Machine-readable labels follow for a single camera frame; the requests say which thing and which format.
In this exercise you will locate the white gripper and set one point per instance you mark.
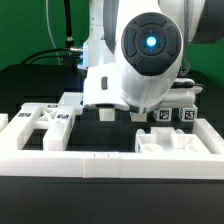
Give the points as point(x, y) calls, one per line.
point(104, 87)

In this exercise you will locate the white chair seat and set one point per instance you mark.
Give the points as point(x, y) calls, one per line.
point(168, 140)

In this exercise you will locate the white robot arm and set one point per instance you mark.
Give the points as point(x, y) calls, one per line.
point(135, 55)

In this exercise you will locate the white sheet with tags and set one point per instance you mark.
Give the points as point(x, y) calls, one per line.
point(72, 99)

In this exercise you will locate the white block at left edge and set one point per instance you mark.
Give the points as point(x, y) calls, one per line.
point(3, 121)

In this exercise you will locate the white U-shaped obstacle fence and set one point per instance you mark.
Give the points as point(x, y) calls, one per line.
point(121, 165)

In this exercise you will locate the white chair back frame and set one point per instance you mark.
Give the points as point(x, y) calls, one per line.
point(56, 119)

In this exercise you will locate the black cable thick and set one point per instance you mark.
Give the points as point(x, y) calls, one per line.
point(53, 53)

